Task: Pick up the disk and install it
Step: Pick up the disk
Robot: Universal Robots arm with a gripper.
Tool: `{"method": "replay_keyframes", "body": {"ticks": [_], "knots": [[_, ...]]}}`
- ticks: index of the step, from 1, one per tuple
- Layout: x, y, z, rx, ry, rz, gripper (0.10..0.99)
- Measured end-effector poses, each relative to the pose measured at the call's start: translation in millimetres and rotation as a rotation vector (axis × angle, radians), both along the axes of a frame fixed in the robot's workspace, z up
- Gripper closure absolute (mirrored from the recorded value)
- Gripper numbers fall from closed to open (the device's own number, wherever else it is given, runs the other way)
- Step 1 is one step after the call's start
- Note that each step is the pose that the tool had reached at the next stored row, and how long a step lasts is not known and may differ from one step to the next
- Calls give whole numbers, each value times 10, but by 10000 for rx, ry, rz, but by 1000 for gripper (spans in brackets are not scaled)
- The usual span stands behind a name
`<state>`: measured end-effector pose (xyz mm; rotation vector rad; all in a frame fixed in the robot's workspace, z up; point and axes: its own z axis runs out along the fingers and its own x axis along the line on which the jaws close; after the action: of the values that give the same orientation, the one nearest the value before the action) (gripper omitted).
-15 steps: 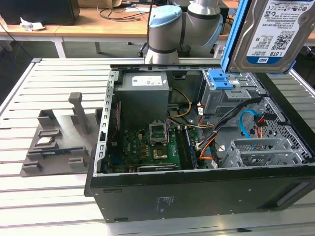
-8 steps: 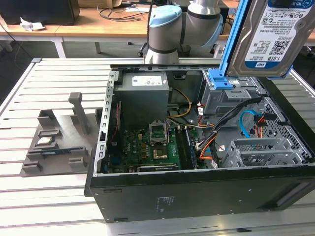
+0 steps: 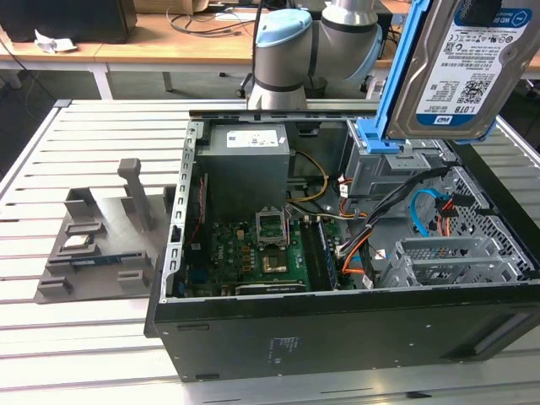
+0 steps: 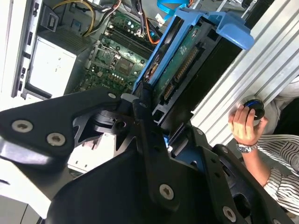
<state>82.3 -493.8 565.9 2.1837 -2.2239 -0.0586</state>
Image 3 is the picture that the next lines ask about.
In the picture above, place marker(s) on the black speaker box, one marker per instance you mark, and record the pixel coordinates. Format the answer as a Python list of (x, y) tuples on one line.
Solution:
[(386, 29)]

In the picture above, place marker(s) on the black open PC case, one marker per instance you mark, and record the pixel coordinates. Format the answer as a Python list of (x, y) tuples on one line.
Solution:
[(337, 337)]

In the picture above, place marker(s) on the large black box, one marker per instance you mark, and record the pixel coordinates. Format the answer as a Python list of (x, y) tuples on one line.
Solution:
[(63, 19)]

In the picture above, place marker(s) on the grey power supply unit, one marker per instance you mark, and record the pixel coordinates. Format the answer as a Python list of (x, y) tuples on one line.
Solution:
[(244, 173)]

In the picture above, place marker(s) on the grey metal disk bay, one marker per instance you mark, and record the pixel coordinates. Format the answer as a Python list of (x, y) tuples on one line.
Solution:
[(443, 261)]

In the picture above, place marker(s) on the green motherboard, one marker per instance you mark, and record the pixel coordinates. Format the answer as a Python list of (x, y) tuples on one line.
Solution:
[(236, 257)]

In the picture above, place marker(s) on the silver CPU chip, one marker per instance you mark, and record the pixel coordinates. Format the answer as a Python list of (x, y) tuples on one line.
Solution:
[(77, 242)]

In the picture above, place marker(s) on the grey metal drive cage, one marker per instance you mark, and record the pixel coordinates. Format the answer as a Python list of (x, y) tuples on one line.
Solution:
[(379, 173)]

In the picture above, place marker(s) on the black RAM slot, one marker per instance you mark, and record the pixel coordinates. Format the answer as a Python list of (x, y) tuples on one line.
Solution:
[(311, 253)]

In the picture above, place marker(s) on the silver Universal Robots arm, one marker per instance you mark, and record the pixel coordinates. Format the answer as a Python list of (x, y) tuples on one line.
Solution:
[(287, 55)]

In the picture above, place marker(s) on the black graphics card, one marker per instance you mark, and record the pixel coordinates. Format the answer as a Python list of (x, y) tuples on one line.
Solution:
[(270, 289)]

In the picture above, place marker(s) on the hard disk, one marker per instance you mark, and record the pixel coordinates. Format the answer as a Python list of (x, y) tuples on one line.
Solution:
[(455, 67)]

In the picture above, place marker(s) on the blue drive carrier latch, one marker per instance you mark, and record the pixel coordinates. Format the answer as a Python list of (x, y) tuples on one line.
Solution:
[(366, 135)]

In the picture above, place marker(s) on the grey parts rack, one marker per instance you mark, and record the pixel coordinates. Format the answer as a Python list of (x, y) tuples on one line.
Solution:
[(105, 278)]

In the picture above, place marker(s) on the installed RAM stick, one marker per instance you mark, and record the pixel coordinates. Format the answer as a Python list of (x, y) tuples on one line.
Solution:
[(329, 257)]

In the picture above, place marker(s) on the wooden desk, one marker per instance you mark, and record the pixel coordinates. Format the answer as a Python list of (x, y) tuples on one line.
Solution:
[(126, 52)]

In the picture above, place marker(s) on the crumpled white paper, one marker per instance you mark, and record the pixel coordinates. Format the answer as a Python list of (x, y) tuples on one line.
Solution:
[(52, 42)]

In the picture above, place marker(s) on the blue RAM stick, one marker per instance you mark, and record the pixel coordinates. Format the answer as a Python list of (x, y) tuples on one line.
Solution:
[(95, 259)]

